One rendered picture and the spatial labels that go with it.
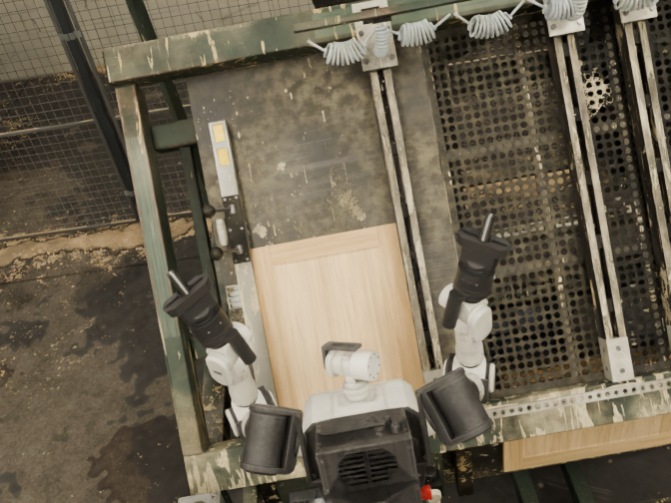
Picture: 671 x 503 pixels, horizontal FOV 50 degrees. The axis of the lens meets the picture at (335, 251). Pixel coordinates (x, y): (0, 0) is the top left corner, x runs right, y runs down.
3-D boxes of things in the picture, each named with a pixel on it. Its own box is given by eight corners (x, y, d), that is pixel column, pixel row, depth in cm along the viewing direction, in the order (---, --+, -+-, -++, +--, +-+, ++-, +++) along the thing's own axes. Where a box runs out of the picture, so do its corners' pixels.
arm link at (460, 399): (492, 413, 170) (488, 421, 157) (459, 430, 172) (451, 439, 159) (468, 368, 173) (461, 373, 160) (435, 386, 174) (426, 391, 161)
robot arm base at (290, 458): (294, 474, 170) (296, 480, 159) (240, 466, 169) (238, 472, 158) (303, 409, 173) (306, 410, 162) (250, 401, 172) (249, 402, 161)
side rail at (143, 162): (191, 446, 223) (183, 456, 212) (126, 94, 221) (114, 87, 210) (210, 442, 223) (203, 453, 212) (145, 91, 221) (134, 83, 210)
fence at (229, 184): (268, 437, 216) (267, 441, 212) (211, 125, 215) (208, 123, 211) (285, 434, 216) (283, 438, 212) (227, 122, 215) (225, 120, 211)
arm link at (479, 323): (492, 303, 169) (494, 336, 179) (464, 283, 175) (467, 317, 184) (473, 320, 167) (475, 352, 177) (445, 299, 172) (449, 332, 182)
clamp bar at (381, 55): (421, 409, 215) (430, 431, 191) (350, 15, 213) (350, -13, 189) (454, 403, 215) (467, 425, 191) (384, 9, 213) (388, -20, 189)
